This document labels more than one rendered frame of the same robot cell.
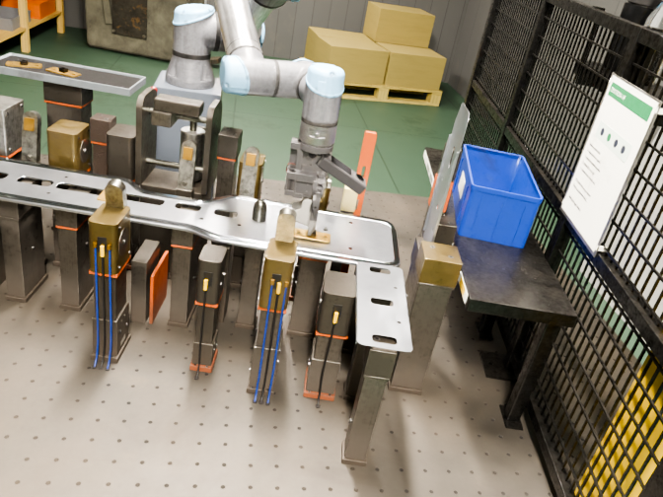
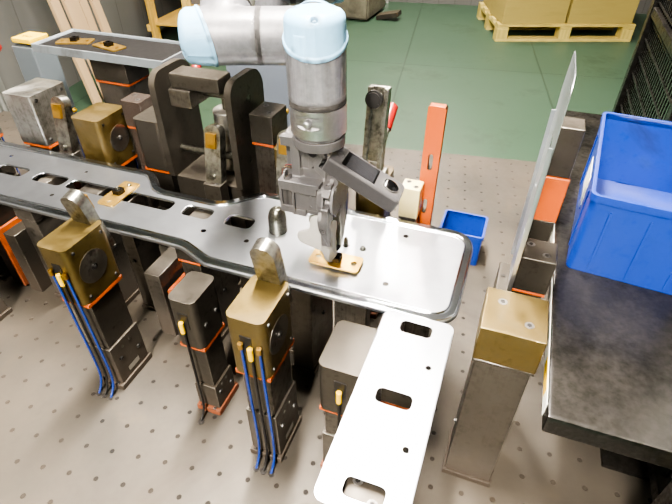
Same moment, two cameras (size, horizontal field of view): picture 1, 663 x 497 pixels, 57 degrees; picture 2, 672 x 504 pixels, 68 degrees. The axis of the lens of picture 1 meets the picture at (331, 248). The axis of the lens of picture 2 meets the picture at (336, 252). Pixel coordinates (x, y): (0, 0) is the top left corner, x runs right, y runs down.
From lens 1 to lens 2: 0.68 m
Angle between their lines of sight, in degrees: 22
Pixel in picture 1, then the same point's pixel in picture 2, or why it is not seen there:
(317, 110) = (300, 86)
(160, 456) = not seen: outside the picture
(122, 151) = (152, 138)
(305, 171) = (308, 176)
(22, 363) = (32, 380)
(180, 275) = not seen: hidden behind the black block
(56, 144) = (83, 133)
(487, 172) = (642, 153)
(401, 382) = (459, 466)
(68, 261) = not seen: hidden behind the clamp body
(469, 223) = (585, 251)
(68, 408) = (47, 451)
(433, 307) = (500, 392)
